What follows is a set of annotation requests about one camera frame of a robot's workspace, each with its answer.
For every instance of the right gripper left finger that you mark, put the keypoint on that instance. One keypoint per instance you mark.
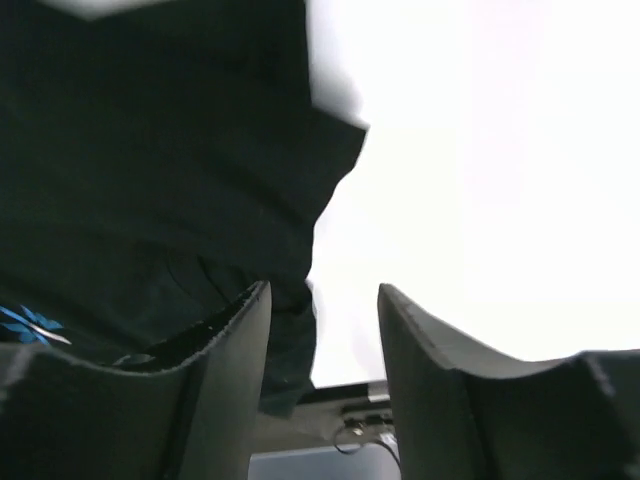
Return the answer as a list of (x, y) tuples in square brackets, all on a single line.
[(187, 412)]

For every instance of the black t shirt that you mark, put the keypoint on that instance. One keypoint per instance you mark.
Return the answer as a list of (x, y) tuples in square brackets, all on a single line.
[(154, 165)]

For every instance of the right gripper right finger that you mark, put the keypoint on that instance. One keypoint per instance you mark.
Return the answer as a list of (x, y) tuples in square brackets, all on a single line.
[(463, 410)]

